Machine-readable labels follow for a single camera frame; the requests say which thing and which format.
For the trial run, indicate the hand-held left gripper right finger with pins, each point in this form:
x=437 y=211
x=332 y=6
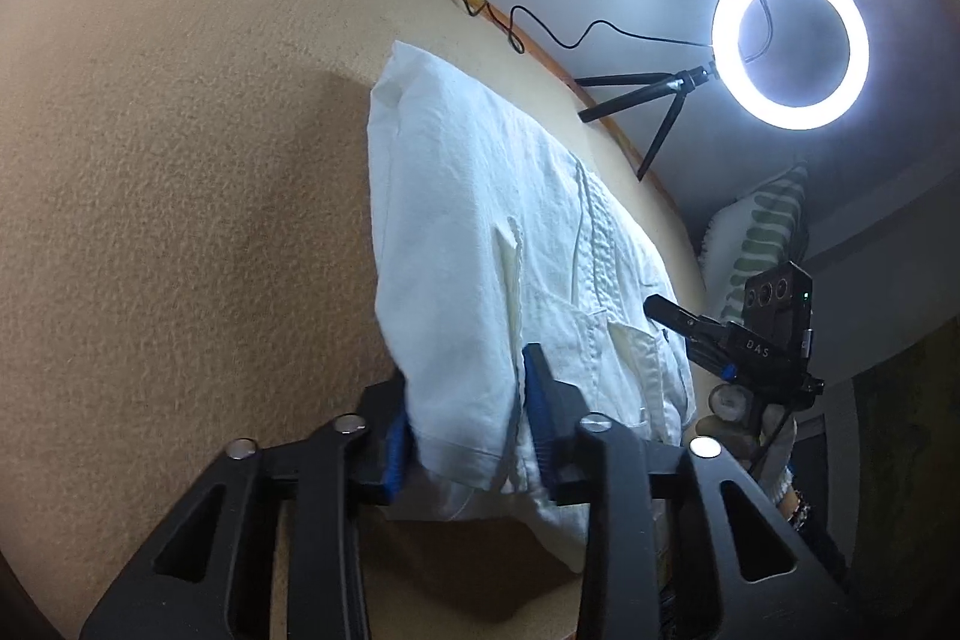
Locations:
x=536 y=385

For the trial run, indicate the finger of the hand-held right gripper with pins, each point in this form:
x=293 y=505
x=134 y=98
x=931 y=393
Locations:
x=682 y=321

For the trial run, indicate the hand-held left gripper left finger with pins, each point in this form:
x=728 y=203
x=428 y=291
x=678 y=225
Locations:
x=394 y=452

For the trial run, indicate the white long-sleeved shirt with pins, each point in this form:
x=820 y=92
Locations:
x=465 y=235

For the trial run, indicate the person's right hand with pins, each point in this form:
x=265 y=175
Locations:
x=724 y=434

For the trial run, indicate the green striped white pillow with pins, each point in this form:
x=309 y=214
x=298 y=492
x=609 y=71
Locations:
x=757 y=235

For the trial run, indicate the black gooseneck phone holder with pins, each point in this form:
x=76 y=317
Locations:
x=766 y=36

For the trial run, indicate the beige blanket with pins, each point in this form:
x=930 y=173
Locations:
x=187 y=197

